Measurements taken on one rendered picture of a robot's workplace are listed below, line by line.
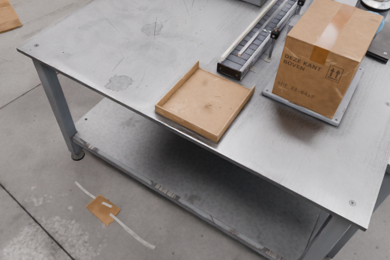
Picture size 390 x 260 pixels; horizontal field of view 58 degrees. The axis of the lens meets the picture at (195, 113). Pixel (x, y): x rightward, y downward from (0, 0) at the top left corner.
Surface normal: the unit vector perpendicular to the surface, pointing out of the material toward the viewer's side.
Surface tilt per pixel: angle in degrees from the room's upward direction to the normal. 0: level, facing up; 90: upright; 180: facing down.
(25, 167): 0
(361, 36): 0
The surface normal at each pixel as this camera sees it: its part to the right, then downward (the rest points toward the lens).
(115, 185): 0.03, -0.66
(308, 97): -0.55, 0.62
